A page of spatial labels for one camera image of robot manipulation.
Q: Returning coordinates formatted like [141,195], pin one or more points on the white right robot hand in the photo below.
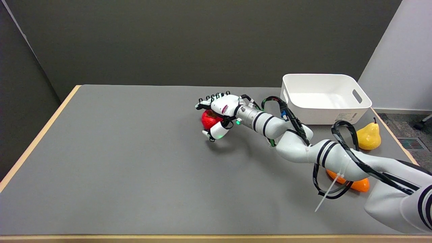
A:
[221,113]

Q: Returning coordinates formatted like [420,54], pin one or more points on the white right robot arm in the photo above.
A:
[337,158]

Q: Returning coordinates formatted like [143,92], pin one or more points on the white plastic bin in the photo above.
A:
[324,101]

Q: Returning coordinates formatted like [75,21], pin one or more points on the yellow pear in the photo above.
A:
[368,136]

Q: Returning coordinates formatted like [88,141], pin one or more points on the orange mango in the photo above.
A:
[357,184]

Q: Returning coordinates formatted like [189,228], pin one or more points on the floor vent grate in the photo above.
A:
[411,143]

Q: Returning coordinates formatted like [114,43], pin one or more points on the black chair caster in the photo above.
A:
[422,124]

